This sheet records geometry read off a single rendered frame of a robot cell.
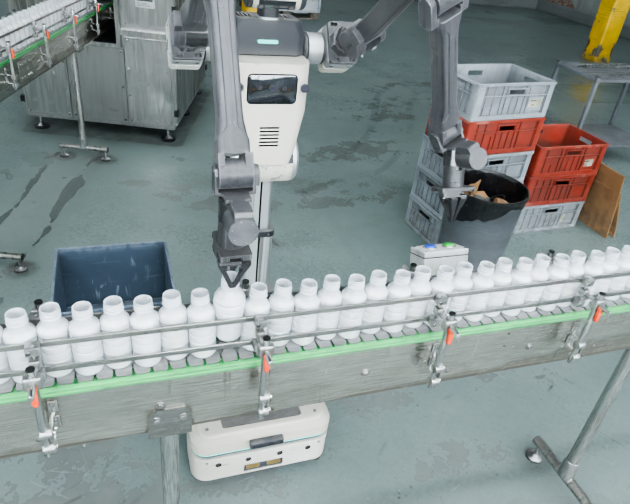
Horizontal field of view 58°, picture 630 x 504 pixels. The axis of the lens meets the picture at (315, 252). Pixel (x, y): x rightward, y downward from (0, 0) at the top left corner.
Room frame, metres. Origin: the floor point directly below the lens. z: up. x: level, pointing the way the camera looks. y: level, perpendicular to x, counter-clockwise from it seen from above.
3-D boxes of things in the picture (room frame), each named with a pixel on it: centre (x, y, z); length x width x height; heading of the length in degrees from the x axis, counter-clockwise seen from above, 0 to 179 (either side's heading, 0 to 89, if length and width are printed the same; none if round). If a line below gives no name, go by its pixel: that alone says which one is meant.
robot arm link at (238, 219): (0.94, 0.15, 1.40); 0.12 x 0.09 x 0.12; 22
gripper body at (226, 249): (0.97, 0.17, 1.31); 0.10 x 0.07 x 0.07; 22
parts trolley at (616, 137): (5.43, -2.56, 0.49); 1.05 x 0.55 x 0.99; 112
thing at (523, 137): (3.54, -0.96, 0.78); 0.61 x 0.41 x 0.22; 119
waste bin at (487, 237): (2.93, -0.91, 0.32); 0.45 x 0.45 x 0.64
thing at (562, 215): (3.89, -1.56, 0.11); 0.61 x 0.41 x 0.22; 115
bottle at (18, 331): (0.81, 0.55, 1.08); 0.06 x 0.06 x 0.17
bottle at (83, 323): (0.86, 0.44, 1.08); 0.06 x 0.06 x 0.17
